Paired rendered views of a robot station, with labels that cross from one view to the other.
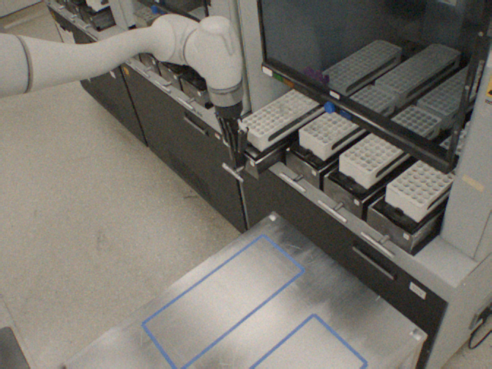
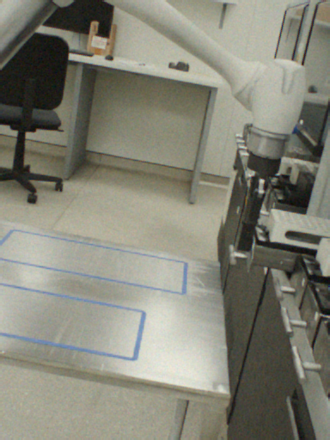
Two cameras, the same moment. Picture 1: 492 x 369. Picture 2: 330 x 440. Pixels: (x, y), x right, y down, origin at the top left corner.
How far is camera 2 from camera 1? 0.74 m
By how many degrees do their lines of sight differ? 38
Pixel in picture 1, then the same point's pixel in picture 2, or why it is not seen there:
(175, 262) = (141, 398)
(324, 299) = (169, 314)
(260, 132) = (283, 221)
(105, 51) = (170, 10)
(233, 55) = (285, 94)
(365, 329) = (173, 348)
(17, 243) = not seen: hidden behind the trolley
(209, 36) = (272, 65)
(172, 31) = (255, 68)
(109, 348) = not seen: outside the picture
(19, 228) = not seen: hidden behind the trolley
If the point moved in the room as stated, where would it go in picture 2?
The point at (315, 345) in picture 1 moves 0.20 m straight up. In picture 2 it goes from (111, 320) to (132, 193)
